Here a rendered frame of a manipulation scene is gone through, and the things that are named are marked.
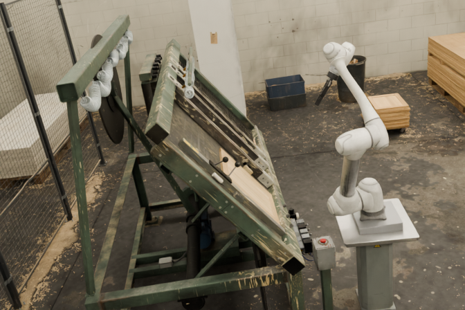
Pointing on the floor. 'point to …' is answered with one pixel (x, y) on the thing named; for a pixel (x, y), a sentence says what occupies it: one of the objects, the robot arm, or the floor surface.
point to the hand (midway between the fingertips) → (318, 100)
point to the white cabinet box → (217, 39)
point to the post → (326, 289)
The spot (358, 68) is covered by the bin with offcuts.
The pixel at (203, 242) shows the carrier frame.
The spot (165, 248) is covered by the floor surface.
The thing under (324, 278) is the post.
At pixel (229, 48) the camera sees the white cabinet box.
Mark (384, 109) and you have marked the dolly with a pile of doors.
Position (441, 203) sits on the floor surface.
